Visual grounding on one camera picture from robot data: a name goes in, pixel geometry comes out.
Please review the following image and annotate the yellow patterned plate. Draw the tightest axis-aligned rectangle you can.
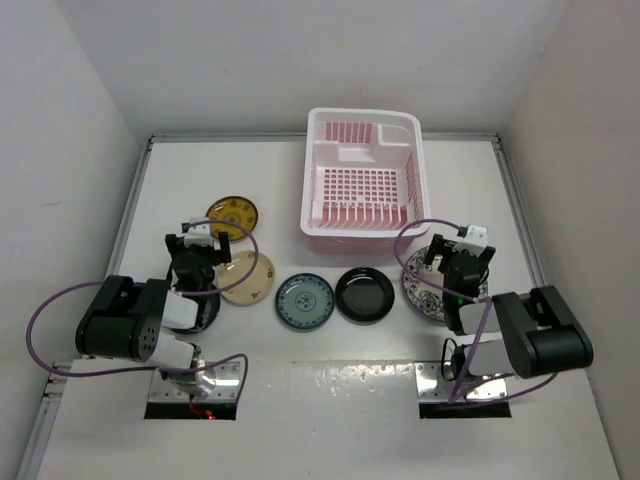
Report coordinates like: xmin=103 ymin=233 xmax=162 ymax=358
xmin=206 ymin=196 xmax=259 ymax=242

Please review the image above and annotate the white blue floral plate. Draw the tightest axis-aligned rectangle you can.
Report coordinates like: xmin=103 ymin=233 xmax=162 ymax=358
xmin=401 ymin=248 xmax=490 ymax=323

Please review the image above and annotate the cream plate with calligraphy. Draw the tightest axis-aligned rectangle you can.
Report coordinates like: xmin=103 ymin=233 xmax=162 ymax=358
xmin=216 ymin=251 xmax=275 ymax=306

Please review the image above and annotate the glossy black bowl plate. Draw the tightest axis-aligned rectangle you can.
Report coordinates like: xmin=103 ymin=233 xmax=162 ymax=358
xmin=335 ymin=267 xmax=395 ymax=324

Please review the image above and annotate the teal blue patterned plate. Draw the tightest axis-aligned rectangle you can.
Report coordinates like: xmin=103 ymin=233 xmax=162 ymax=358
xmin=275 ymin=273 xmax=335 ymax=332

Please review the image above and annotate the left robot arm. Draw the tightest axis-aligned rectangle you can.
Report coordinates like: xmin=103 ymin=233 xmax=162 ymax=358
xmin=75 ymin=231 xmax=231 ymax=398

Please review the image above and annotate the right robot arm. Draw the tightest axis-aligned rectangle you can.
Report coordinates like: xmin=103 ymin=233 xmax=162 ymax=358
xmin=423 ymin=227 xmax=594 ymax=378

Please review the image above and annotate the pink plastic dish rack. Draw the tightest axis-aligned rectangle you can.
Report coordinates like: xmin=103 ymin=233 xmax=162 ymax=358
xmin=300 ymin=108 xmax=430 ymax=255

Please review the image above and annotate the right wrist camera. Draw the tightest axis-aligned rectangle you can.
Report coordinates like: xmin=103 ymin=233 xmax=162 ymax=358
xmin=452 ymin=225 xmax=488 ymax=257

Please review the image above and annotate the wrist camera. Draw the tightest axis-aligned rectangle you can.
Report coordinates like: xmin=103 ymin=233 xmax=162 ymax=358
xmin=452 ymin=225 xmax=488 ymax=257
xmin=181 ymin=217 xmax=214 ymax=247

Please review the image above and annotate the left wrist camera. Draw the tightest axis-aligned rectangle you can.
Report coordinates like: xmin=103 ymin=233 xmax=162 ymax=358
xmin=181 ymin=217 xmax=214 ymax=247

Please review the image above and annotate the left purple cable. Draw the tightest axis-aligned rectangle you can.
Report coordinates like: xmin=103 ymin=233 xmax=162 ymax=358
xmin=26 ymin=218 xmax=260 ymax=407

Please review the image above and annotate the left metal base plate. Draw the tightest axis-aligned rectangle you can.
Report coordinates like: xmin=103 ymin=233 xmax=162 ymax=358
xmin=148 ymin=361 xmax=243 ymax=404

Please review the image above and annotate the metal base plate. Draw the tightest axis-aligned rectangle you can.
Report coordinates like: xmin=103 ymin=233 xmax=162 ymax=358
xmin=148 ymin=361 xmax=243 ymax=404
xmin=414 ymin=361 xmax=508 ymax=404

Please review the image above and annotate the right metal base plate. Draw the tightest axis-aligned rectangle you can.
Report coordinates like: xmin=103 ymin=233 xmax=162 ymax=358
xmin=414 ymin=361 xmax=508 ymax=404

